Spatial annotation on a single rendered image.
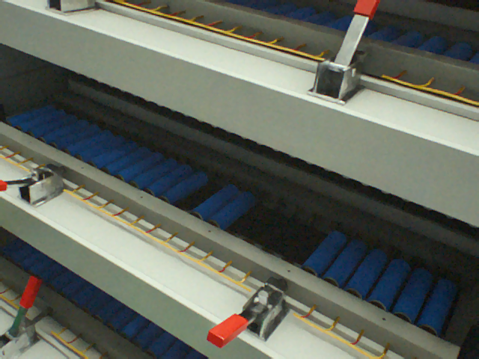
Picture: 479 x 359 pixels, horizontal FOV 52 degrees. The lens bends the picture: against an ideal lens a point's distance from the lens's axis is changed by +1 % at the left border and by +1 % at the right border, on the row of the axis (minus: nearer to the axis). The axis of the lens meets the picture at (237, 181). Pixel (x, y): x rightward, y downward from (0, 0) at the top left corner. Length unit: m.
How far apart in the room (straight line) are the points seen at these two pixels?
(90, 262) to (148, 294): 0.07
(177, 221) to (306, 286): 0.13
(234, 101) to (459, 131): 0.15
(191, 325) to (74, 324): 0.23
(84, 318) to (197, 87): 0.34
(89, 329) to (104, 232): 0.16
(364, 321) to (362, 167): 0.13
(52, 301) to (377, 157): 0.44
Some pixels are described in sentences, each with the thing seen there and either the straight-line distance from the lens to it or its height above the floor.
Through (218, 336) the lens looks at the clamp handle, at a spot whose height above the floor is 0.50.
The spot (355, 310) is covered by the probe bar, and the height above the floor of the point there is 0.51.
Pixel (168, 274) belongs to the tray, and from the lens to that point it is 0.44.
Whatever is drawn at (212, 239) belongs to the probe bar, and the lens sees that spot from 0.44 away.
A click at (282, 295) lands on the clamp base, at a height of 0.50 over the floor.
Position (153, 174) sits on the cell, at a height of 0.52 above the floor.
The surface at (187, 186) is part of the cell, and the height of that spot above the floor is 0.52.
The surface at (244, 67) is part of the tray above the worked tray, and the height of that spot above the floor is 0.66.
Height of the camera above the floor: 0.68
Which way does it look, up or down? 16 degrees down
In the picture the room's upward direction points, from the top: 16 degrees clockwise
